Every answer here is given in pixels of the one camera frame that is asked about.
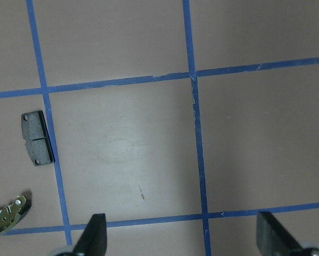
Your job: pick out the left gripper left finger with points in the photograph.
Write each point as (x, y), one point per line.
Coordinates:
(93, 240)

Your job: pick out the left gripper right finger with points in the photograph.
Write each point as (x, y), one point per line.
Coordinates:
(272, 238)

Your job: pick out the olive metal brake shoe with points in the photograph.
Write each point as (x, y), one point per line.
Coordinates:
(11, 214)

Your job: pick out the dark grey brake pad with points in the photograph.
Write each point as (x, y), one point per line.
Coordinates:
(35, 133)

